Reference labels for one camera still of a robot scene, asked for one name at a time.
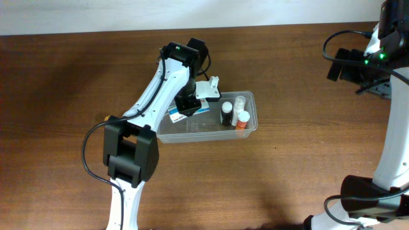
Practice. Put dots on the orange tube white cap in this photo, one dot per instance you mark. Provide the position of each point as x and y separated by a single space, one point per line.
242 119

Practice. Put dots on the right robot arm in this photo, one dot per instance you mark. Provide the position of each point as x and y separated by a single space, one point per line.
382 70

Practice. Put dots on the black bottle white cap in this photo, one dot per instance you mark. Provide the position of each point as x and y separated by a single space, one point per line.
226 113

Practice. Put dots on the clear plastic container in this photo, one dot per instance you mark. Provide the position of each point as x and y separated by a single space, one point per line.
206 126

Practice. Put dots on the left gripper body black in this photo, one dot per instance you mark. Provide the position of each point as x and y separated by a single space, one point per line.
188 105

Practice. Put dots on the white lotion bottle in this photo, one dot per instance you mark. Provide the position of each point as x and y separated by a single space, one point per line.
238 107

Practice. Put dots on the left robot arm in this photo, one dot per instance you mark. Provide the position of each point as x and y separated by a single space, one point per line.
130 150

